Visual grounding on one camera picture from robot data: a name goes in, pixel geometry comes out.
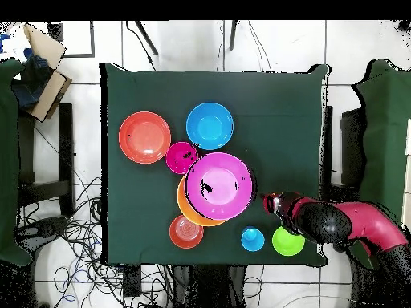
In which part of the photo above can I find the large magenta bowl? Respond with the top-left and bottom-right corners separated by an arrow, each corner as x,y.
185,152 -> 254,221

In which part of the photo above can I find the large orange bowl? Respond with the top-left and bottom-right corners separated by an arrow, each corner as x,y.
176,174 -> 228,228

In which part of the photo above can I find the small red-orange bowl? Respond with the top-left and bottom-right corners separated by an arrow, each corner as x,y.
169,214 -> 205,250

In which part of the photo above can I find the blue bowl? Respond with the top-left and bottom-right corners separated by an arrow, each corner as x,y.
185,102 -> 234,151

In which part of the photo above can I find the blue cup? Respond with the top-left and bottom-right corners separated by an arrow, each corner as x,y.
241,225 -> 266,253

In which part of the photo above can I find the green bowl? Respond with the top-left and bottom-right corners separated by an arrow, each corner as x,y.
271,225 -> 306,257

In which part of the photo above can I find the black cabinet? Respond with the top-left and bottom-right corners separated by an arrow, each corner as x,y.
340,107 -> 365,187

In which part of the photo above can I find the small crimson bowl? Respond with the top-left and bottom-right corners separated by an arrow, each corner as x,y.
165,141 -> 199,175

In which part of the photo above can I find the dark green side cloth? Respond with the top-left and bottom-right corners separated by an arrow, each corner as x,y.
348,58 -> 411,271
0,58 -> 33,267

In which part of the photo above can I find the wide red-orange bowl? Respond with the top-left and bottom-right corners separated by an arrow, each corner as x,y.
118,111 -> 172,165

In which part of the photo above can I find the dark green tablecloth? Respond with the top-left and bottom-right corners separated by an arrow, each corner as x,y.
100,62 -> 329,267

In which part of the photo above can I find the black tripod leg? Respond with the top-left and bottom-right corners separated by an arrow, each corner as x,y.
134,20 -> 160,56
228,20 -> 239,51

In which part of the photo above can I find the dark blue cloth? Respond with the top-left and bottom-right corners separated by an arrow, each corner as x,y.
11,47 -> 54,110

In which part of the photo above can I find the cardboard box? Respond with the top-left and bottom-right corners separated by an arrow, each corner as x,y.
12,22 -> 73,124

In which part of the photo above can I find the black stool frame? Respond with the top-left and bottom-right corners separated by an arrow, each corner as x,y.
17,103 -> 75,217

